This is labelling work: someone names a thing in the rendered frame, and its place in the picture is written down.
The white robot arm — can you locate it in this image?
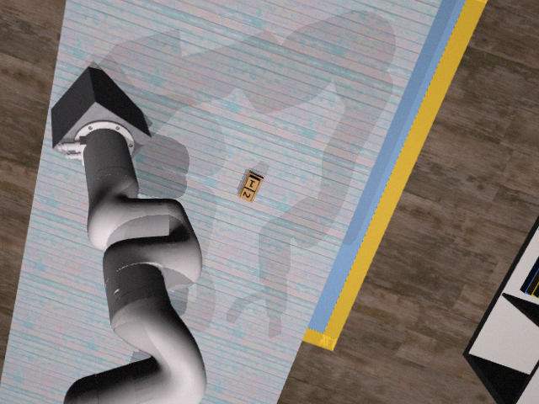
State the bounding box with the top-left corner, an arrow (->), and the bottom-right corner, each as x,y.
57,120 -> 206,404

